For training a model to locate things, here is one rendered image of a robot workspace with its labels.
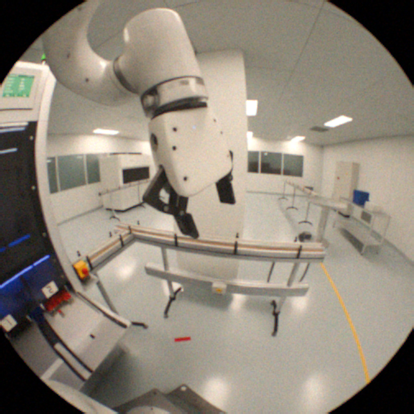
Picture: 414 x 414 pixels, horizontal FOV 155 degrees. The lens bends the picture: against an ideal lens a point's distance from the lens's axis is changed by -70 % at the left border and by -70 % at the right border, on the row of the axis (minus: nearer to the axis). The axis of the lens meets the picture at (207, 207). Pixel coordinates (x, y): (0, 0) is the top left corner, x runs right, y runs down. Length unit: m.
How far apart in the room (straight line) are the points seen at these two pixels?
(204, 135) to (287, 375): 1.70
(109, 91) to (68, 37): 0.11
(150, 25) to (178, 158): 0.18
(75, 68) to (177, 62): 0.12
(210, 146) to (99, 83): 0.18
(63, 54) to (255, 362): 1.76
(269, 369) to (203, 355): 0.61
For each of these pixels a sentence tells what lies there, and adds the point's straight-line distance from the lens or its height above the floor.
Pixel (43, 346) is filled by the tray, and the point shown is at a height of 0.88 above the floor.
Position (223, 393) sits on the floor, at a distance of 1.53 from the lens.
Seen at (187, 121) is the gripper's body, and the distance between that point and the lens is 0.18.
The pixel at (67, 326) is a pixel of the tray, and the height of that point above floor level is 0.88.
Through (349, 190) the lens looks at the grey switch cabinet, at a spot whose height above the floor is 1.00.
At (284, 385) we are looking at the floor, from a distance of 1.64.
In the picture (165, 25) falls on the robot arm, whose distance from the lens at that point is 0.23.
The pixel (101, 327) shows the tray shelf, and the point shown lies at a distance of 0.83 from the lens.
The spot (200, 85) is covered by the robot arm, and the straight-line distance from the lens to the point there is 0.19.
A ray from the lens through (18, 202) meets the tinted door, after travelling 0.83.
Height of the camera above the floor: 1.52
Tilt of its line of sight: 17 degrees down
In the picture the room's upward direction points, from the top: straight up
